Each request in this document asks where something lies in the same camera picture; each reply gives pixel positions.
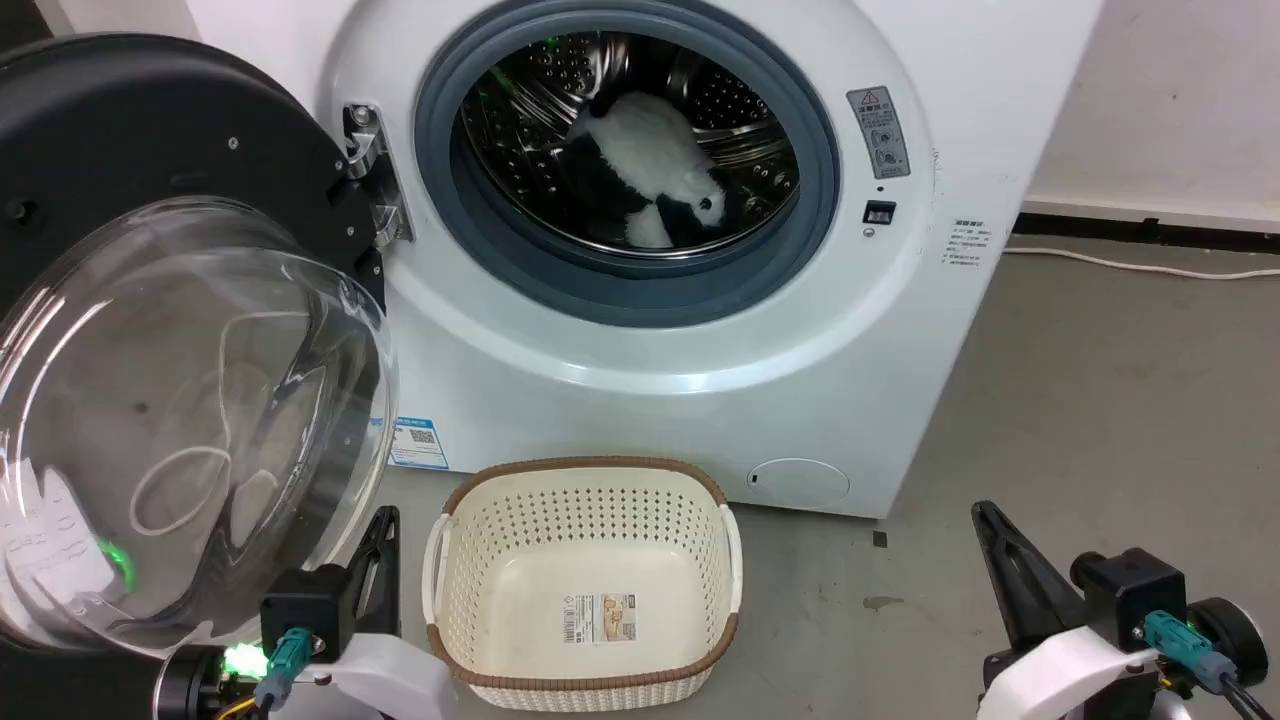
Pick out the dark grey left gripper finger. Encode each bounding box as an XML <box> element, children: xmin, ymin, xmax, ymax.
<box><xmin>345</xmin><ymin>506</ymin><xmax>402</xmax><ymax>642</ymax></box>

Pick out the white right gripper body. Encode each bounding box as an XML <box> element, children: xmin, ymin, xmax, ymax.
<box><xmin>978</xmin><ymin>625</ymin><xmax>1161</xmax><ymax>720</ymax></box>

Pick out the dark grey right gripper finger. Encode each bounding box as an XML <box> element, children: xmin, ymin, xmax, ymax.
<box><xmin>972</xmin><ymin>500</ymin><xmax>1087</xmax><ymax>652</ymax></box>

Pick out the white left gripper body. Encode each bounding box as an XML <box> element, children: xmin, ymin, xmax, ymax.
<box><xmin>298</xmin><ymin>633</ymin><xmax>459</xmax><ymax>720</ymax></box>

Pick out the white front-load washing machine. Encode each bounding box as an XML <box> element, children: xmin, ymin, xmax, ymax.
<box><xmin>185</xmin><ymin>0</ymin><xmax>1106</xmax><ymax>521</ymax></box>

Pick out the metal door hinge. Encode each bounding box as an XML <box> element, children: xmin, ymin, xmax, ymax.
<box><xmin>343</xmin><ymin>102</ymin><xmax>414</xmax><ymax>248</ymax></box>

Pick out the black round glass washer door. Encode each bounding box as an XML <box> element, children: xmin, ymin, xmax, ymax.
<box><xmin>0</xmin><ymin>33</ymin><xmax>401</xmax><ymax>661</ymax></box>

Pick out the blue QR code sticker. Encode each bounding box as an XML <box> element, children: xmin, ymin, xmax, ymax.
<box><xmin>385</xmin><ymin>416</ymin><xmax>450</xmax><ymax>471</ymax></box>

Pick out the cream plastic laundry basket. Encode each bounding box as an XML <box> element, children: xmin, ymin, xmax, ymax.
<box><xmin>422</xmin><ymin>457</ymin><xmax>744</xmax><ymax>713</ymax></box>

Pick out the product label sticker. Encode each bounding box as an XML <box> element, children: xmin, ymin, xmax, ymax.
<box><xmin>563</xmin><ymin>592</ymin><xmax>638</xmax><ymax>645</ymax></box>

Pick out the round white filter cover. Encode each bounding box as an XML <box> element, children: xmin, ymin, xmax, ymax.
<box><xmin>748</xmin><ymin>458</ymin><xmax>852</xmax><ymax>506</ymax></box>

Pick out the small printed text label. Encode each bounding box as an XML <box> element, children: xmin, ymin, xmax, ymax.
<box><xmin>945</xmin><ymin>218</ymin><xmax>993</xmax><ymax>269</ymax></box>

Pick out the black baseboard strip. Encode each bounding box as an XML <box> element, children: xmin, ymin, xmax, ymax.
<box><xmin>1012</xmin><ymin>212</ymin><xmax>1280</xmax><ymax>253</ymax></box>

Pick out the grey warning sticker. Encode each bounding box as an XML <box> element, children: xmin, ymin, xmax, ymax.
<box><xmin>847</xmin><ymin>86</ymin><xmax>912</xmax><ymax>181</ymax></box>

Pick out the perforated steel washer drum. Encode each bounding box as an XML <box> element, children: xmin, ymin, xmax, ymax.
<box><xmin>460</xmin><ymin>30</ymin><xmax>801</xmax><ymax>259</ymax></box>

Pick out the black and white panda plush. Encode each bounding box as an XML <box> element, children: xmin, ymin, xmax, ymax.
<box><xmin>565</xmin><ymin>90</ymin><xmax>746</xmax><ymax>251</ymax></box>

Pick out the teal left cable connector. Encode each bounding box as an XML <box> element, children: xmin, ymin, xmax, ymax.
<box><xmin>255</xmin><ymin>628</ymin><xmax>316</xmax><ymax>711</ymax></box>

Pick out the teal cable connector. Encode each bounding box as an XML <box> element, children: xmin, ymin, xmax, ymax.
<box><xmin>255</xmin><ymin>628</ymin><xmax>316</xmax><ymax>711</ymax></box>
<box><xmin>1143</xmin><ymin>612</ymin><xmax>1236</xmax><ymax>693</ymax></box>

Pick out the teal right cable connector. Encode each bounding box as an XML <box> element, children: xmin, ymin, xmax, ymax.
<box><xmin>1143</xmin><ymin>612</ymin><xmax>1236</xmax><ymax>693</ymax></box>

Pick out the white floor cable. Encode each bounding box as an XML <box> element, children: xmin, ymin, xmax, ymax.
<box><xmin>1003</xmin><ymin>246</ymin><xmax>1280</xmax><ymax>281</ymax></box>

